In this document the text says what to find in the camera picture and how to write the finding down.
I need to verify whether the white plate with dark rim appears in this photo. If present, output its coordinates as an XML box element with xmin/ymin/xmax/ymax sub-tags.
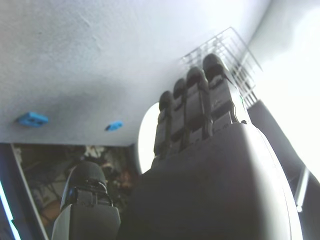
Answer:
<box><xmin>134</xmin><ymin>101</ymin><xmax>161</xmax><ymax>175</ymax></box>

